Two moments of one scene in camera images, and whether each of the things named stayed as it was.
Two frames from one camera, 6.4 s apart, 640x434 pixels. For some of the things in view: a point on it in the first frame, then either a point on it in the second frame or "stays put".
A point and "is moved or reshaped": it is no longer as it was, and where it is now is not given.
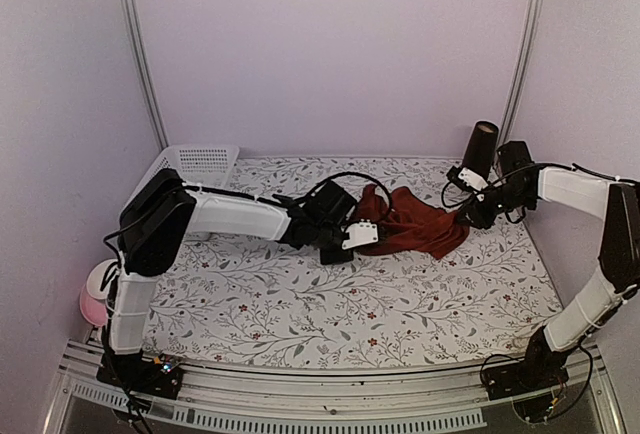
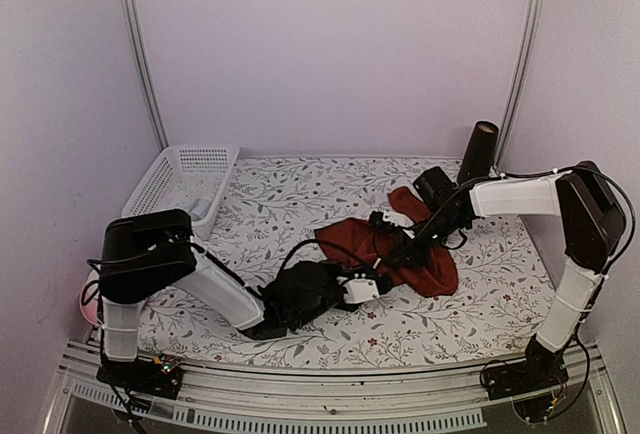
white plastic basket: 200,165 stays put
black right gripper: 481,219 -> 413,255
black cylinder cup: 481,147 stays put
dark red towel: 410,224 is moved or reshaped
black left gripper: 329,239 -> 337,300
